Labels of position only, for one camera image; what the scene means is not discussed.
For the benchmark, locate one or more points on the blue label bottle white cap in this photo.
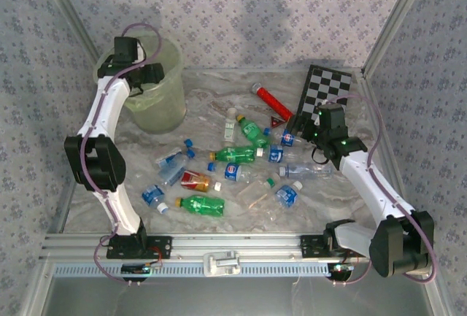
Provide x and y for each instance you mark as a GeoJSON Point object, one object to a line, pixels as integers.
{"type": "Point", "coordinates": [286, 195]}
{"type": "Point", "coordinates": [153, 195]}
{"type": "Point", "coordinates": [276, 153]}

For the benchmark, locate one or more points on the green Sprite bottle yellow cap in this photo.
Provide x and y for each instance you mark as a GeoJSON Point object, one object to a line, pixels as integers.
{"type": "Point", "coordinates": [202, 206]}
{"type": "Point", "coordinates": [233, 154]}
{"type": "Point", "coordinates": [251, 131]}

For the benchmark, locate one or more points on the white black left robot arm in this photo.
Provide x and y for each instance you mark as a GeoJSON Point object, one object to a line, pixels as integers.
{"type": "Point", "coordinates": [109, 111]}

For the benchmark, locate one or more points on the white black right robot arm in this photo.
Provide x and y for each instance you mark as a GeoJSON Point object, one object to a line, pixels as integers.
{"type": "Point", "coordinates": [361, 184]}

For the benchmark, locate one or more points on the mesh bin with green liner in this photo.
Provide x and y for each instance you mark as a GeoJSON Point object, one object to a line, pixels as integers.
{"type": "Point", "coordinates": [160, 111]}

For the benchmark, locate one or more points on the black white checkerboard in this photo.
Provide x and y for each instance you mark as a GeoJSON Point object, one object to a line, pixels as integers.
{"type": "Point", "coordinates": [324, 86]}

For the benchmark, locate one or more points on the Pepsi label clear bottle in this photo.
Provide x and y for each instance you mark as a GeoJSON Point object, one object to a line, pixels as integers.
{"type": "Point", "coordinates": [288, 138]}
{"type": "Point", "coordinates": [232, 172]}

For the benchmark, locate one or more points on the small red triangle sign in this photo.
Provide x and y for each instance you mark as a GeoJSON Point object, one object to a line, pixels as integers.
{"type": "Point", "coordinates": [276, 123]}

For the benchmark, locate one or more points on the clear water bottle white cap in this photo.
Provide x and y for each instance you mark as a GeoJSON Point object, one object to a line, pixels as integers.
{"type": "Point", "coordinates": [310, 171]}

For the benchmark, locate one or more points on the red tube with silver cap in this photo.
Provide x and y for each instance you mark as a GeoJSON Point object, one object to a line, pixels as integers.
{"type": "Point", "coordinates": [273, 102]}

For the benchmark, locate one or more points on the small bottle green label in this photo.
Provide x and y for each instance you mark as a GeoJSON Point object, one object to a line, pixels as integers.
{"type": "Point", "coordinates": [230, 131]}

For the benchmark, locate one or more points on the clear bottle green cap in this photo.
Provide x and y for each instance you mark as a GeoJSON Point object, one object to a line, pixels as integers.
{"type": "Point", "coordinates": [255, 190]}

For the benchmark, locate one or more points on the crushed clear bottle blue cap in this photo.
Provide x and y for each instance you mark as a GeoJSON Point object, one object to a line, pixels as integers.
{"type": "Point", "coordinates": [169, 159]}

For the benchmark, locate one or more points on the soda water bottle blue cap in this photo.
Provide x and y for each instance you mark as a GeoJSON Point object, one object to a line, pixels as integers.
{"type": "Point", "coordinates": [173, 175]}

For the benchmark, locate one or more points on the red label bottle white cap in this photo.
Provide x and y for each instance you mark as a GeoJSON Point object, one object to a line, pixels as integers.
{"type": "Point", "coordinates": [195, 181]}

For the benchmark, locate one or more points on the aluminium side frame bar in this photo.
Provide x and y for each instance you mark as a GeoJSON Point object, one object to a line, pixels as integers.
{"type": "Point", "coordinates": [63, 210]}
{"type": "Point", "coordinates": [370, 86]}

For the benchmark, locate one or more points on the aluminium frame post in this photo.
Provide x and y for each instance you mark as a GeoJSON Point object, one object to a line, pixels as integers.
{"type": "Point", "coordinates": [71, 15]}
{"type": "Point", "coordinates": [396, 17]}

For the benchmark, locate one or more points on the aluminium wall base strip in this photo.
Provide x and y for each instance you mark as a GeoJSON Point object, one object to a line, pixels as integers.
{"type": "Point", "coordinates": [255, 70]}

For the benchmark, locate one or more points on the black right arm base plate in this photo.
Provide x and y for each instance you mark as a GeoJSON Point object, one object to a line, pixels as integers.
{"type": "Point", "coordinates": [310, 244]}

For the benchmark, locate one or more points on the aluminium mounting rail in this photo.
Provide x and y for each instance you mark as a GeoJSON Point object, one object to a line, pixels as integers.
{"type": "Point", "coordinates": [233, 243]}

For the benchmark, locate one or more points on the white plastic latch bracket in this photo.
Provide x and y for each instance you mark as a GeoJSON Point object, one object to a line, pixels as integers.
{"type": "Point", "coordinates": [219, 263]}

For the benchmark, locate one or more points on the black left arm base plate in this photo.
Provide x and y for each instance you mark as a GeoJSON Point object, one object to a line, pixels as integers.
{"type": "Point", "coordinates": [160, 246]}

